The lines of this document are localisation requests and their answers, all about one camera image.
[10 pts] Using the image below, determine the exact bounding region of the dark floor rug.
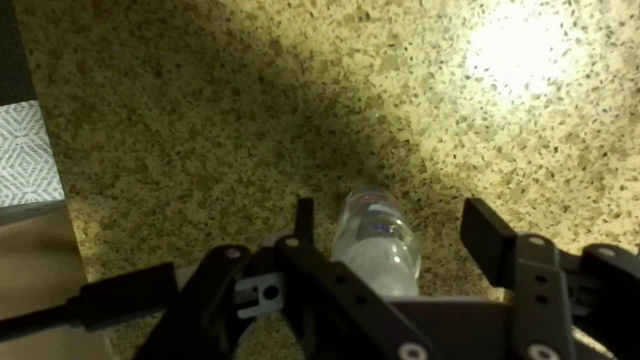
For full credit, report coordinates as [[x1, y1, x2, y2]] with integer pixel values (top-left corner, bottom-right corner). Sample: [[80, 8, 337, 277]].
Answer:
[[0, 0, 36, 105]]

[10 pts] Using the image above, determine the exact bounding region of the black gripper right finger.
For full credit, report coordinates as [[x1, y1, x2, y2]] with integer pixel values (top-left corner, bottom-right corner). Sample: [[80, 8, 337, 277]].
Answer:
[[457, 196, 577, 360]]

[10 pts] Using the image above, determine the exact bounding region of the white patterned place mat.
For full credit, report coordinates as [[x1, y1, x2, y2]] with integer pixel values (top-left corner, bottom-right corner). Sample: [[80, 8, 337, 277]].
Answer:
[[0, 98, 68, 209]]

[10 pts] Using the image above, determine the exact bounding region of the clear plastic bottle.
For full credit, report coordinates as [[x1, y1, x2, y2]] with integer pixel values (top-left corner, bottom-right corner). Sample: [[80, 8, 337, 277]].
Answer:
[[330, 185, 423, 299]]

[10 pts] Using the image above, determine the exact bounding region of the black camera cable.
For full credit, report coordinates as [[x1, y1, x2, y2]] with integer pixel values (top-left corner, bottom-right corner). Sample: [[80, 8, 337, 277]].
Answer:
[[0, 259, 179, 344]]

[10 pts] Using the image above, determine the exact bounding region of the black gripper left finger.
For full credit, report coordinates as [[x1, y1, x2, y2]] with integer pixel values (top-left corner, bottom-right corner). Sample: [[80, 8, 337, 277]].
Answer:
[[276, 196, 441, 360]]

